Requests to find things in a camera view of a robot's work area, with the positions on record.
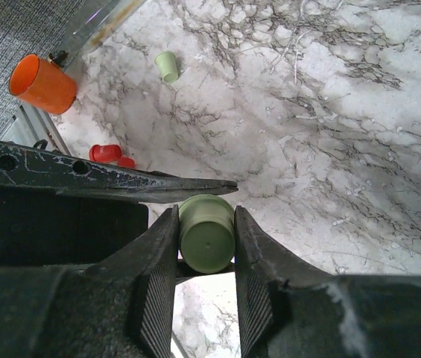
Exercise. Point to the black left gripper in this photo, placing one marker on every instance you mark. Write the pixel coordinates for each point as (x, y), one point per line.
(57, 210)

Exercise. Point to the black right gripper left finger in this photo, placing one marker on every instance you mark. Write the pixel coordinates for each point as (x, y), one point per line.
(119, 307)

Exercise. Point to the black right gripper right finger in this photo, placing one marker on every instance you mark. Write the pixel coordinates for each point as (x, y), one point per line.
(290, 308)

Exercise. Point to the red coffee capsule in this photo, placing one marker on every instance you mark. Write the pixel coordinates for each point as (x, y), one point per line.
(105, 153)

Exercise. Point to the green coffee capsule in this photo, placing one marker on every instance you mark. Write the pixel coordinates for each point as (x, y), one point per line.
(166, 63)
(207, 236)

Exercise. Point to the orange cup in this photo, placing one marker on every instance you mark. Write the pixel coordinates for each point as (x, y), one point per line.
(42, 85)

